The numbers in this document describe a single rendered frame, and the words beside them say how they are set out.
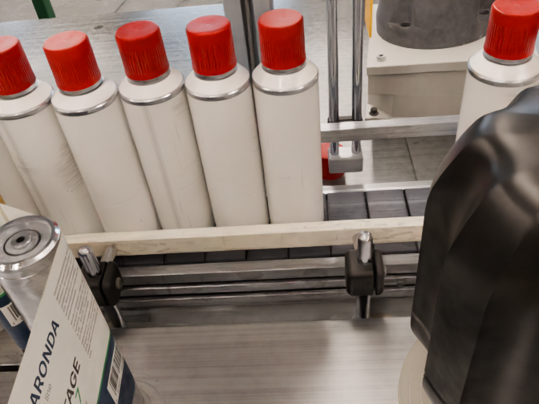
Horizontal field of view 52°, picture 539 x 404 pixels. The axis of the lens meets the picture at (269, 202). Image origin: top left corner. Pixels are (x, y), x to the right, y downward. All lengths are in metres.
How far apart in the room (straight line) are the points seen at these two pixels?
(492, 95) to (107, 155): 0.29
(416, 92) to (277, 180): 0.30
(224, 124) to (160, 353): 0.19
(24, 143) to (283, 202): 0.21
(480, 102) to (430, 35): 0.29
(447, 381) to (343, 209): 0.39
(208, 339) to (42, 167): 0.19
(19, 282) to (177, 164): 0.21
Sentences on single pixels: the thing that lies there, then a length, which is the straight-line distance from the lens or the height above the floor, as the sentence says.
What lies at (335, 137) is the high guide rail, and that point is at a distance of 0.51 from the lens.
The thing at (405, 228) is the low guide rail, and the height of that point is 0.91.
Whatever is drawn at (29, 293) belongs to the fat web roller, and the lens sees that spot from 0.30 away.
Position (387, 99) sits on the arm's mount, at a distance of 0.73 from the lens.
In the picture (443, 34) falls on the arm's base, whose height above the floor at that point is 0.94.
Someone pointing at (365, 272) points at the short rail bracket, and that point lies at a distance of 0.44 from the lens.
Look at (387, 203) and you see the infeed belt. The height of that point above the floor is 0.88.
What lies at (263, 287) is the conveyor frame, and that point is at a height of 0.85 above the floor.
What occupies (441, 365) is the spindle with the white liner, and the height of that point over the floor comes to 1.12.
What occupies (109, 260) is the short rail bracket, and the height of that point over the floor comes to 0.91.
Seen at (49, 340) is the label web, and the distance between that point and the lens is 0.28.
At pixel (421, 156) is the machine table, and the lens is 0.69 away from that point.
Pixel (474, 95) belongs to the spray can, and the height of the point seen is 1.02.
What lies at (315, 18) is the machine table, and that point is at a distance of 1.03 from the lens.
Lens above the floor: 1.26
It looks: 42 degrees down
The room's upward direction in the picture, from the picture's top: 7 degrees counter-clockwise
